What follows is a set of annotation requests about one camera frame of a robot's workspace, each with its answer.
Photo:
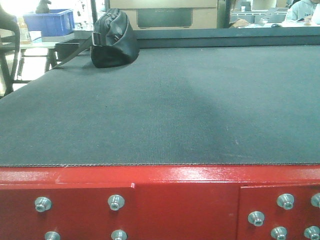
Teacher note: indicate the black shoulder bag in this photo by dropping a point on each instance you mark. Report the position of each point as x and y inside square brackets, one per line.
[112, 43]

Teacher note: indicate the grey conveyor belt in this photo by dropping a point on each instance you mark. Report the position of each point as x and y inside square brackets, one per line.
[219, 105]

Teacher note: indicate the cardboard box with black panel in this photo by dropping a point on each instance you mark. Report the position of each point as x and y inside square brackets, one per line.
[169, 14]

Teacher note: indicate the blue crate on table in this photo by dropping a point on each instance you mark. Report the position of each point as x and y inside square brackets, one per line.
[56, 23]

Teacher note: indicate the black chair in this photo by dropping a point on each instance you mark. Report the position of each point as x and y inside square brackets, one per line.
[7, 22]

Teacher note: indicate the person in grey hoodie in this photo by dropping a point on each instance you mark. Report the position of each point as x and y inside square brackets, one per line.
[301, 10]

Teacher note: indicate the red conveyor frame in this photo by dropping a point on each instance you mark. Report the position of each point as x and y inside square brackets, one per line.
[158, 202]

